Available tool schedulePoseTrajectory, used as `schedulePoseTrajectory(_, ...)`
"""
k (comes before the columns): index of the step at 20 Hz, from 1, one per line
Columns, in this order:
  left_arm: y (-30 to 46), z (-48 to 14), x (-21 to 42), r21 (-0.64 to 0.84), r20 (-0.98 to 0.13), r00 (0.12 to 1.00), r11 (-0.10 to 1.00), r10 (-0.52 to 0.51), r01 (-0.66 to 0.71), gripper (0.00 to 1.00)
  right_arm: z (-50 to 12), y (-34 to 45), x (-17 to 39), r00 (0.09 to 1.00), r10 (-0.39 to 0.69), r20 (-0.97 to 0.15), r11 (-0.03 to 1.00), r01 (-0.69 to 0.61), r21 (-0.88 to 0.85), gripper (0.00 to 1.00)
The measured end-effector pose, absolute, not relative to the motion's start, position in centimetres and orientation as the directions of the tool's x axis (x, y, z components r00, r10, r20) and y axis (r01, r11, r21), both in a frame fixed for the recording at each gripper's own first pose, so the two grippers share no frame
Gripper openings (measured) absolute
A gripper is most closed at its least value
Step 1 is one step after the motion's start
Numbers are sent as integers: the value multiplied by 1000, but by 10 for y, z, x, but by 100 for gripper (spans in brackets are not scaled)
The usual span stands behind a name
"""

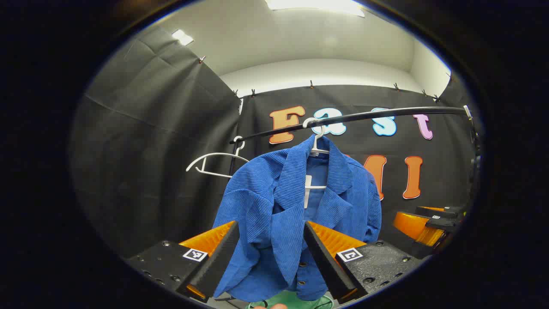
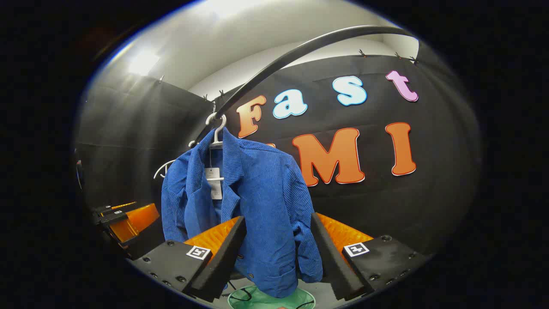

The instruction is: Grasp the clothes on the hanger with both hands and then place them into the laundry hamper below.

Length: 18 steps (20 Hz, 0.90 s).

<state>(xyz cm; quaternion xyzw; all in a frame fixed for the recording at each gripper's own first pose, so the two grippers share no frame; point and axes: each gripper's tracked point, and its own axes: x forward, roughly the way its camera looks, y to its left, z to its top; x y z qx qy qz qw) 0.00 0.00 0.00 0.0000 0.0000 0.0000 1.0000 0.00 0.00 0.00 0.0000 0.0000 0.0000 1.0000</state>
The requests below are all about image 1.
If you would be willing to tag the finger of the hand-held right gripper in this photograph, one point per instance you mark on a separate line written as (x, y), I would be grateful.
(450, 211)
(446, 224)

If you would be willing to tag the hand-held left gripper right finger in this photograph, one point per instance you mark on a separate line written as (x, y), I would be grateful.
(326, 266)

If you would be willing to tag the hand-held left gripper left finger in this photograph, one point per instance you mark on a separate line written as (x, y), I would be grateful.
(216, 268)

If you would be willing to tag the green laundry hamper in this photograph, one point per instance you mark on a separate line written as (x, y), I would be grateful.
(300, 300)

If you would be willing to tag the white plastic clothes hanger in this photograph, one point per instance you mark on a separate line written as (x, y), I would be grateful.
(318, 136)
(216, 154)

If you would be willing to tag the black clothes rack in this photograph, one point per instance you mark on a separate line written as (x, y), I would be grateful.
(351, 116)

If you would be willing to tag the black backdrop cloth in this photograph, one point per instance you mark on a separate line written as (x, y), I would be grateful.
(150, 150)

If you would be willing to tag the small ceiling light panel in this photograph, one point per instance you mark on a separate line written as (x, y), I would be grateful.
(182, 37)

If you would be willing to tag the large ceiling light panel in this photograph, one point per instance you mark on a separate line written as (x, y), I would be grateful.
(313, 4)

